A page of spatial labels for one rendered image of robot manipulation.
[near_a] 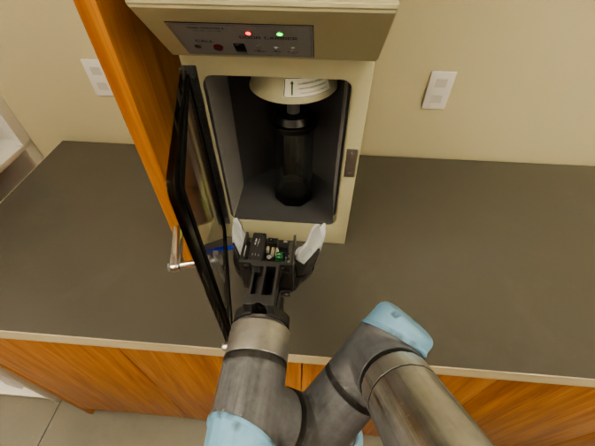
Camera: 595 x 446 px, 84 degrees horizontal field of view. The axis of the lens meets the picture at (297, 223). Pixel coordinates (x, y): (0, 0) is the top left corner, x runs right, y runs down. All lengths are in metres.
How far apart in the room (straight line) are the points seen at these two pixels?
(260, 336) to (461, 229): 0.73
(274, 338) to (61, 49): 1.11
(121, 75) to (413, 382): 0.54
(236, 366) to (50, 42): 1.13
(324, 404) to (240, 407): 0.10
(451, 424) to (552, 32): 1.03
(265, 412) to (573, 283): 0.83
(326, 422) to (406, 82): 0.92
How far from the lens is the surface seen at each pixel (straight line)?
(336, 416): 0.42
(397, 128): 1.17
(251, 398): 0.37
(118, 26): 0.59
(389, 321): 0.39
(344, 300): 0.78
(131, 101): 0.60
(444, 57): 1.10
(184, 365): 0.97
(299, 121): 0.71
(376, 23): 0.48
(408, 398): 0.32
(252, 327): 0.40
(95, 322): 0.87
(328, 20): 0.47
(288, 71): 0.60
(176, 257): 0.54
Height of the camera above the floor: 1.61
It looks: 47 degrees down
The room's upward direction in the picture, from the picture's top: straight up
